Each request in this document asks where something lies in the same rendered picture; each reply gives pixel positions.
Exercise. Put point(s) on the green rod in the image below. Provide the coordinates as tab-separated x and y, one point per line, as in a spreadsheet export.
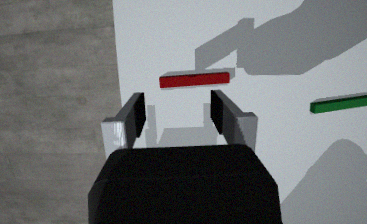
338	104

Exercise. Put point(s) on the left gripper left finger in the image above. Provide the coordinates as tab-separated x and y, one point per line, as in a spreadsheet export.
122	130

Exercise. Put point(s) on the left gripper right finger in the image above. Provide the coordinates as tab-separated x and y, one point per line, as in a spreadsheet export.
237	127

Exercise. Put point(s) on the dark red rod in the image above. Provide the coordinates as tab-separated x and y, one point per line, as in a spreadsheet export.
194	79

